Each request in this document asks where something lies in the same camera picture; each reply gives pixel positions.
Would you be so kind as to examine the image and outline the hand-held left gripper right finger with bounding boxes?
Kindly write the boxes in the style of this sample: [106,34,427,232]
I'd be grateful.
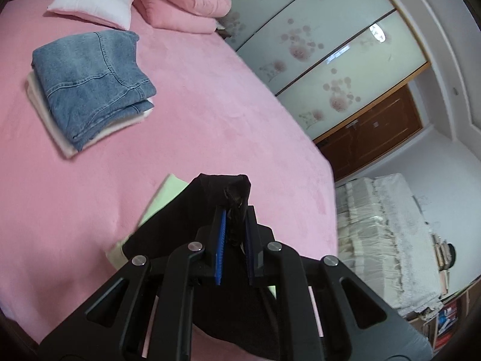
[242,205,433,361]

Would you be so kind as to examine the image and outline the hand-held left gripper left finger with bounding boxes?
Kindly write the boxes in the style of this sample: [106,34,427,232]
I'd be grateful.
[38,205,228,361]

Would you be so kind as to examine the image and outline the green and black jacket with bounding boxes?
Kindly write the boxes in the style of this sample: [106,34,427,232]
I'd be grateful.
[107,173,324,361]

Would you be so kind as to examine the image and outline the pink bed blanket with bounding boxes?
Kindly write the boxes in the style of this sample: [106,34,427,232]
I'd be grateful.
[0,0,339,347]

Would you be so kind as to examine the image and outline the white lace-covered furniture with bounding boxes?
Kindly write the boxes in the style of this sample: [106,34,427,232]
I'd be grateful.
[334,173,444,318]

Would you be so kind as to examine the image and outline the brown wooden door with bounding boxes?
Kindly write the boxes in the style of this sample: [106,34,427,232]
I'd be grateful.
[316,83,423,183]

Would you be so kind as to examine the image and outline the dark round object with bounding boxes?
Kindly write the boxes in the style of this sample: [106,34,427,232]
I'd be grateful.
[440,241,457,271]

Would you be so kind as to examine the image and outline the bookshelf with books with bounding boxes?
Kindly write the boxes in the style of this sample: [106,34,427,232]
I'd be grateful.
[408,286,474,354]

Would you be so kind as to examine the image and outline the folded blue jeans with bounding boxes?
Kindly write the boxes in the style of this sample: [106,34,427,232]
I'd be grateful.
[32,30,156,153]

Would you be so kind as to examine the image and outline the floral sliding-door wardrobe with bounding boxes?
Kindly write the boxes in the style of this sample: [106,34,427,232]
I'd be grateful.
[216,0,431,143]

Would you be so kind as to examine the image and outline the folded cream garment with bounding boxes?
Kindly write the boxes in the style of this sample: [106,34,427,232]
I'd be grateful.
[26,71,155,159]

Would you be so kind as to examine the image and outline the folded pink quilt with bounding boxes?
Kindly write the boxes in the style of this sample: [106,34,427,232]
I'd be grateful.
[129,0,232,35]

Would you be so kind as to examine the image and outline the white printed pillow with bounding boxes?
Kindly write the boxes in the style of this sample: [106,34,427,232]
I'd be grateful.
[47,0,133,31]

